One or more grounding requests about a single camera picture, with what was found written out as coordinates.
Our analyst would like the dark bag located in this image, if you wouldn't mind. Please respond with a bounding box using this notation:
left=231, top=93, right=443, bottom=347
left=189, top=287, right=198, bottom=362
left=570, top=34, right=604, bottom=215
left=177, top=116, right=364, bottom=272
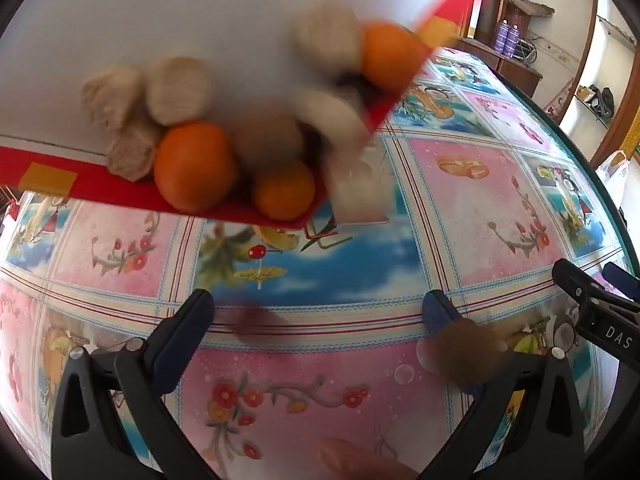
left=575, top=84, right=616, bottom=121

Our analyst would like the orange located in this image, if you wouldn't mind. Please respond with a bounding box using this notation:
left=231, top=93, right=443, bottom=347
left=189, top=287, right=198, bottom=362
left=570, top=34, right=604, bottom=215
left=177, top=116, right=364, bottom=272
left=360, top=21, right=432, bottom=92
left=250, top=159, right=317, bottom=222
left=153, top=121, right=238, bottom=213

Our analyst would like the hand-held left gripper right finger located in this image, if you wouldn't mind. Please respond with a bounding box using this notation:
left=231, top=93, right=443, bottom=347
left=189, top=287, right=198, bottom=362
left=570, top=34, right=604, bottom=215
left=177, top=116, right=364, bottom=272
left=422, top=289, right=586, bottom=480

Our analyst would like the beige sugarcane chunk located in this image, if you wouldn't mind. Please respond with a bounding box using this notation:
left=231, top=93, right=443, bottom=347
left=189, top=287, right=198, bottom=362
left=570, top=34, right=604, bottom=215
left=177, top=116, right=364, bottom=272
left=291, top=2, right=363, bottom=68
left=81, top=65, right=147, bottom=132
left=145, top=56, right=213, bottom=126
left=325, top=155, right=396, bottom=223
left=292, top=87, right=373, bottom=148
left=105, top=122, right=163, bottom=183

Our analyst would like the white plastic bag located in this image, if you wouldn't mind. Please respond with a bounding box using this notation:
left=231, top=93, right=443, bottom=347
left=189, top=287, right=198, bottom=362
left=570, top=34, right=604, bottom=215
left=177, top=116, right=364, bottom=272
left=595, top=150, right=630, bottom=206

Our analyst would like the dark wicker basket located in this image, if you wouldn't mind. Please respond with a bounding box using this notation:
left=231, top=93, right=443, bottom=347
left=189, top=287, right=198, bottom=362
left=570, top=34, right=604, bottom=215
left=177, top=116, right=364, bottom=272
left=506, top=0, right=532, bottom=28

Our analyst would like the red cardboard box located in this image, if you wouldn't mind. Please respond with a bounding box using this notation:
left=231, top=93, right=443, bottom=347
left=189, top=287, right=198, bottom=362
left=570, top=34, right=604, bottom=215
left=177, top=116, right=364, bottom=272
left=0, top=0, right=506, bottom=227

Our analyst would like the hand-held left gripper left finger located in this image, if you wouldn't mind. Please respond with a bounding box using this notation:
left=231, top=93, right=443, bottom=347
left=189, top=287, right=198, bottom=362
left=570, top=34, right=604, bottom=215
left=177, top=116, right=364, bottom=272
left=51, top=287, right=221, bottom=480

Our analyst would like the person's left hand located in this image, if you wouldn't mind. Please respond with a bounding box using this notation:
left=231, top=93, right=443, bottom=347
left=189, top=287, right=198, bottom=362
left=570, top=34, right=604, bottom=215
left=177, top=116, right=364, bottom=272
left=319, top=437, right=418, bottom=480

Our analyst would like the wooden side cabinet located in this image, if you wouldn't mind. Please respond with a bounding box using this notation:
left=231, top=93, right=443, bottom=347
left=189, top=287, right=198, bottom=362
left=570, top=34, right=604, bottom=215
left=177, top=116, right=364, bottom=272
left=457, top=35, right=544, bottom=101

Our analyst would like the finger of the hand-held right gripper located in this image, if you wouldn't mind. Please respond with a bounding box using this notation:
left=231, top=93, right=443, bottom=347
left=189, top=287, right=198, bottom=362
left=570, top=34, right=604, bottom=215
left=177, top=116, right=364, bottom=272
left=602, top=262, right=640, bottom=306
left=551, top=258, right=640, bottom=312

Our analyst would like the printed tablecloth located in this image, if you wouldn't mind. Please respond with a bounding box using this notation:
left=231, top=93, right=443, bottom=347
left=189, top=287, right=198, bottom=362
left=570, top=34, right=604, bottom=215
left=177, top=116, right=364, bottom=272
left=0, top=45, right=632, bottom=480

